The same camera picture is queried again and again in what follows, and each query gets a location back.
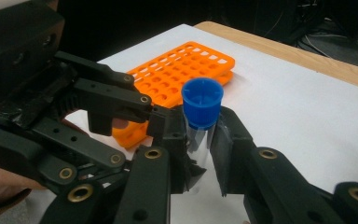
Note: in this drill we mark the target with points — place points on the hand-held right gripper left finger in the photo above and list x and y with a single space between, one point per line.
155 174

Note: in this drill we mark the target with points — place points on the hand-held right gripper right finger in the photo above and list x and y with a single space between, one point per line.
267 186

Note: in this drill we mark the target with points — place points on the orange test tube rack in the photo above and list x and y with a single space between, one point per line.
180 71

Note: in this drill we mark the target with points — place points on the blue-capped test tube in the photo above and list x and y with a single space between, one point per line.
202 102

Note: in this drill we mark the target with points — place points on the white table mat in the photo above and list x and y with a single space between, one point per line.
292 124

